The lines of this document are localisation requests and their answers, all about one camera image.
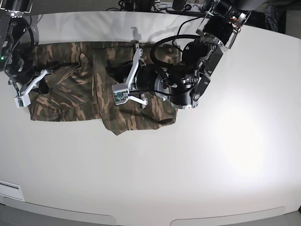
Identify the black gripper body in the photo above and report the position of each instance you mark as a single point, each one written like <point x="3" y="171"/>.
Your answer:
<point x="149" y="78"/>

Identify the camouflage T-shirt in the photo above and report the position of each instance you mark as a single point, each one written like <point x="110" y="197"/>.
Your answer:
<point x="80" y="88"/>

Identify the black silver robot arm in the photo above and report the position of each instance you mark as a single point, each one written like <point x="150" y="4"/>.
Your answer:
<point x="17" y="43"/>
<point x="182" y="84"/>

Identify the white label plate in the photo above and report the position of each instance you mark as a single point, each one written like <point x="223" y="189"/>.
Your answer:
<point x="12" y="191"/>

